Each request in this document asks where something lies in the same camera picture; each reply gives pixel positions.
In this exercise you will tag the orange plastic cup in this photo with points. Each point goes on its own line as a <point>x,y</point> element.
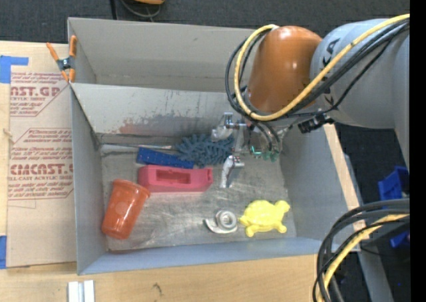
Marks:
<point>124,209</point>

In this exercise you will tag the yellow toy turtle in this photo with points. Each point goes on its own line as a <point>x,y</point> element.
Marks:
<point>264,217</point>

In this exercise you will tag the grey metal bin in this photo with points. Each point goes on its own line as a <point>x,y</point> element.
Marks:
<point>186,61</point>

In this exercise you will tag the red hollow flat block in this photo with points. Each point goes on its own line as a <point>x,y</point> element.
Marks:
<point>149,181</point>

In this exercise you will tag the brown cardboard board red print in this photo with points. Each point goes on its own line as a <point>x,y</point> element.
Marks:
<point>40,147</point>

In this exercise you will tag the grey metal snail-shaped piece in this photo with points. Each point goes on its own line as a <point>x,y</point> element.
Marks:
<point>223,221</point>

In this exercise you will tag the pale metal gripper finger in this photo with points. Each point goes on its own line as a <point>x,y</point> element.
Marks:
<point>222,129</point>
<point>229,170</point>

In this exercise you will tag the dark blue-grey branched coral toy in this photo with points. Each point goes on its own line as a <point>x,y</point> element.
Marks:
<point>206,151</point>

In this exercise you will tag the blue flat studded block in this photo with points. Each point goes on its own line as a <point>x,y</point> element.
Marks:
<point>159,158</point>

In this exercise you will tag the black cylinder on white bracket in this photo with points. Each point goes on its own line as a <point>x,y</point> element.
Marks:
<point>312,123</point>

